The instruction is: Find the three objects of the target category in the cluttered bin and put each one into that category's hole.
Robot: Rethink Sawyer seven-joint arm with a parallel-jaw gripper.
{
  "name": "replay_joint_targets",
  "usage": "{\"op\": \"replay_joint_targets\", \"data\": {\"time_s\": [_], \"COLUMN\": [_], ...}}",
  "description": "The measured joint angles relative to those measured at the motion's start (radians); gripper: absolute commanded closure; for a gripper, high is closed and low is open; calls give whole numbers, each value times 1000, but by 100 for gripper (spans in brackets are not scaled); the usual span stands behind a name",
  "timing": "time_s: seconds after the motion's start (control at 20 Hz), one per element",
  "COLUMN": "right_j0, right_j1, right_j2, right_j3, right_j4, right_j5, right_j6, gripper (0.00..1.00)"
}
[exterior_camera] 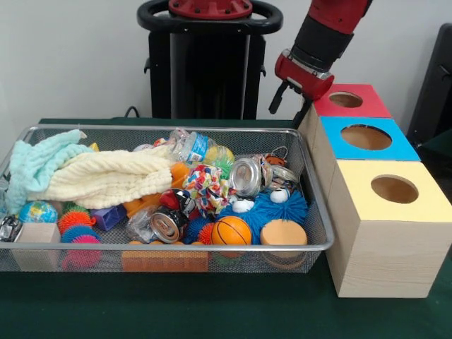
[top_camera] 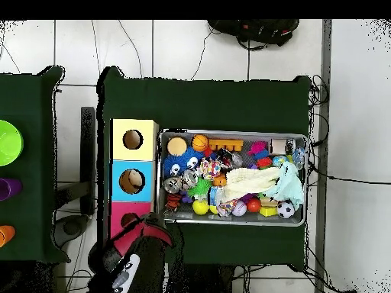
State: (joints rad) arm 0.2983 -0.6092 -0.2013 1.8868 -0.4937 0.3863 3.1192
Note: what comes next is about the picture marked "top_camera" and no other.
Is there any purple cup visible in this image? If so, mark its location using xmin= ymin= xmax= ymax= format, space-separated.
xmin=0 ymin=178 xmax=24 ymax=201

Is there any lime green bowl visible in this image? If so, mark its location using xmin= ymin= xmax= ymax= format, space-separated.
xmin=0 ymin=119 xmax=24 ymax=167

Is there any black cable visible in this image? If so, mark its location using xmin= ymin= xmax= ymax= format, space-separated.
xmin=308 ymin=161 xmax=391 ymax=185

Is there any small soccer ball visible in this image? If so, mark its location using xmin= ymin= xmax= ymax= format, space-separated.
xmin=276 ymin=199 xmax=296 ymax=219

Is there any blue fuzzy monster toy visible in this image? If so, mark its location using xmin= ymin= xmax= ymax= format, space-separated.
xmin=162 ymin=146 xmax=205 ymax=179

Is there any green spiky ball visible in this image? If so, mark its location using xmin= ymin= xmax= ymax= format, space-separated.
xmin=186 ymin=178 xmax=213 ymax=201

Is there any tan round foam disc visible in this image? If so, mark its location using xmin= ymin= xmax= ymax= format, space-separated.
xmin=166 ymin=137 xmax=188 ymax=156

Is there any shallow clear mesh bin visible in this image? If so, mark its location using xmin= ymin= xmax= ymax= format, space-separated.
xmin=157 ymin=129 xmax=308 ymax=227

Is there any wooden box with three holes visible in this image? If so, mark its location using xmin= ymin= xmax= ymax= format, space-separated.
xmin=108 ymin=118 xmax=160 ymax=242

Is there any cream waffle cloth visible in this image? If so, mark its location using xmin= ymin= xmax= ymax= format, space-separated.
xmin=219 ymin=166 xmax=283 ymax=203

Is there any mint green waffle cloth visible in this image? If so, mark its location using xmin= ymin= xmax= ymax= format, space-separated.
xmin=264 ymin=160 xmax=305 ymax=211

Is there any yellow ball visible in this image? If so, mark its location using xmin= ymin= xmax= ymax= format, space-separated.
xmin=192 ymin=199 xmax=211 ymax=216

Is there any crushed clear water bottle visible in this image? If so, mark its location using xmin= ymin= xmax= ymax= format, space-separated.
xmin=208 ymin=185 xmax=224 ymax=206

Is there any dark green table cloth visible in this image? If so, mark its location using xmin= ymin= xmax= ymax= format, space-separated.
xmin=0 ymin=66 xmax=71 ymax=265
xmin=96 ymin=66 xmax=312 ymax=269

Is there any orange plastic building block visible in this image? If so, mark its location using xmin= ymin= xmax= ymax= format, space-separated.
xmin=208 ymin=139 xmax=244 ymax=152

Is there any orange toy basketball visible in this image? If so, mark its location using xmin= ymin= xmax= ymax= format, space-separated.
xmin=191 ymin=134 xmax=210 ymax=153

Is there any orange cup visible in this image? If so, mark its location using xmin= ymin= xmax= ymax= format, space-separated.
xmin=0 ymin=224 xmax=16 ymax=248

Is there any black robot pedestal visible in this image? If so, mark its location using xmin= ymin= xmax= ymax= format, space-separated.
xmin=175 ymin=262 xmax=234 ymax=293

